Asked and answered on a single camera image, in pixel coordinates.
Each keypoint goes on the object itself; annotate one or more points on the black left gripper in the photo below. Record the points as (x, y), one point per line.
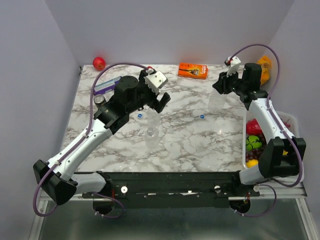
(160, 105)

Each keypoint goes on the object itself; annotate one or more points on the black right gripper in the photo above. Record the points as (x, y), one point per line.
(221, 85)

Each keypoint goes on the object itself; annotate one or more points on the clear plastic bottle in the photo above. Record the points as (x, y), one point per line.
(152, 139)
(153, 119)
(216, 101)

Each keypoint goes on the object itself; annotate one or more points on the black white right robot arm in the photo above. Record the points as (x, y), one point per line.
(284, 152)

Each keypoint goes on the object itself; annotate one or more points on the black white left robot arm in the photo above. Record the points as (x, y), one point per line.
(57, 176)

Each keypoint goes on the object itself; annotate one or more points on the orange razor box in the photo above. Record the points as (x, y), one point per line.
(195, 71)

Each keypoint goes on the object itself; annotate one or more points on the orange snack bag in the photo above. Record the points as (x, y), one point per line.
(266, 66)

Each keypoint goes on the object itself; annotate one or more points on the red dragon fruit toy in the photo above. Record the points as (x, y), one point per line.
(253, 128)

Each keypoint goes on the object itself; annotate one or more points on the purple white flat box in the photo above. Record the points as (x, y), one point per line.
(106, 87)

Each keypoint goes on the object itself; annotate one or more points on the green toy fruit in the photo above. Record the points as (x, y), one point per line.
(252, 142)

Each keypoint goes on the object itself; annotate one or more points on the black drink can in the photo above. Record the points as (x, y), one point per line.
(99, 100)

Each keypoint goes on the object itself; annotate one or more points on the red apple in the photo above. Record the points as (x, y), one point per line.
(99, 63)

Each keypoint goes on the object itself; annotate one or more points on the purple grape bunch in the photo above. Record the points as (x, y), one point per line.
(256, 153)

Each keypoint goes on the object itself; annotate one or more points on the yellow lemon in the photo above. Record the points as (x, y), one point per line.
(251, 163)

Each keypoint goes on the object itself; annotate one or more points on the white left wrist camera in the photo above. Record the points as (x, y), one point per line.
(156, 81)

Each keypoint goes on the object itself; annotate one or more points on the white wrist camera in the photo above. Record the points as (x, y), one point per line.
(156, 81)
(232, 64)

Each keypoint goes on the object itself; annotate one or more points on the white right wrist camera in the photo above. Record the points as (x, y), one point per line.
(232, 64)

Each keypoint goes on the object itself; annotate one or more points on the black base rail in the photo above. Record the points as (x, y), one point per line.
(141, 190)

